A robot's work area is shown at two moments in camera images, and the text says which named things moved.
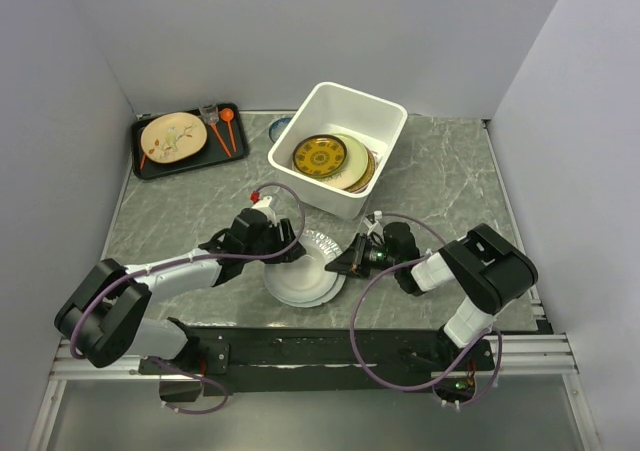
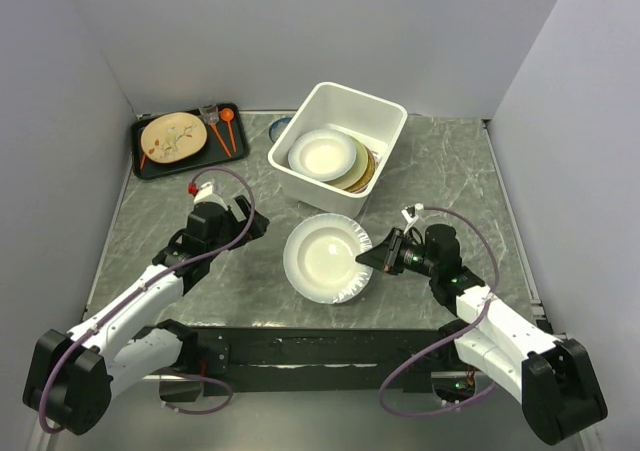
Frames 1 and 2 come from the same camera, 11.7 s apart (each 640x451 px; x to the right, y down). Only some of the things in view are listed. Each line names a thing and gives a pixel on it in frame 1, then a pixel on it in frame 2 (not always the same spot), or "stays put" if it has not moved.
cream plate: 354,167 stays put
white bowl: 305,280 -> 322,155
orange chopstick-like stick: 222,140 stays put
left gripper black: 287,231 -> 258,227
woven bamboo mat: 369,174 stays put
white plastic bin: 331,109 stays put
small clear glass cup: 210,113 stays put
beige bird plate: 173,137 stays put
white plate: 341,279 -> 320,258
